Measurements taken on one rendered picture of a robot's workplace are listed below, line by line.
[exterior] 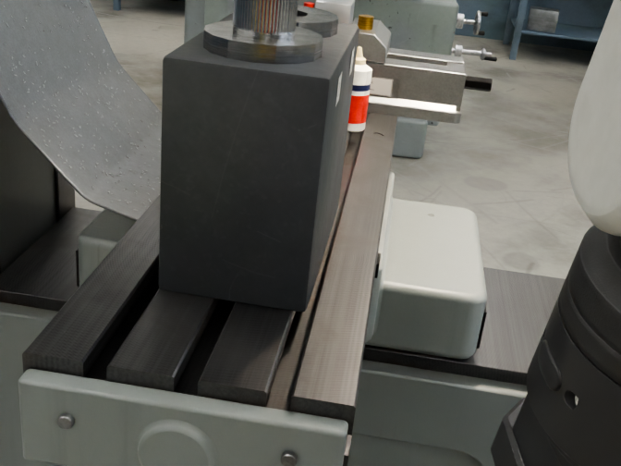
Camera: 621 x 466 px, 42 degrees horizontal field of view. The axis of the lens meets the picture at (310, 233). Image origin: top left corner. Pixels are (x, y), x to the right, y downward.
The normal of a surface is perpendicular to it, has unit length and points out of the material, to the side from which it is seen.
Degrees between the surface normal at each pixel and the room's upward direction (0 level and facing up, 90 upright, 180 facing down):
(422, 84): 90
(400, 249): 0
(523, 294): 0
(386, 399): 90
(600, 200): 88
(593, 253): 41
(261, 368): 0
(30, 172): 90
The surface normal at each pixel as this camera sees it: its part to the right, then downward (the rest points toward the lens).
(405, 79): -0.14, 0.40
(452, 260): 0.10, -0.91
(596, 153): -0.99, -0.10
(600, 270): -0.59, -0.62
